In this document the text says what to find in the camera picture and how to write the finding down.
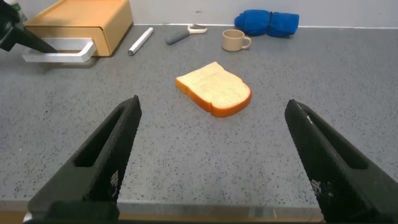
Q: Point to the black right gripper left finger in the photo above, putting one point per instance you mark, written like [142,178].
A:
[102,168]

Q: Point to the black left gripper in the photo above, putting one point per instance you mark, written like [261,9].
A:
[7,25]

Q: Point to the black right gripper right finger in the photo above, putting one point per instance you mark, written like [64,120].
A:
[335,168]

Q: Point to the yellow drawer cabinet housing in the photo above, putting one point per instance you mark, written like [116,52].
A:
[84,15]

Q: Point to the white marker pen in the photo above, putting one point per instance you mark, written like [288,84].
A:
[141,40]

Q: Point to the white bread slice orange crust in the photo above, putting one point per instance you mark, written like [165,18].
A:
[214,88]

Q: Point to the blue rolled cloth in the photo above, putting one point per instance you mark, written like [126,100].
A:
[267,22]

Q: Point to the beige cup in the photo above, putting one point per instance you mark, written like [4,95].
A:
[233,40]

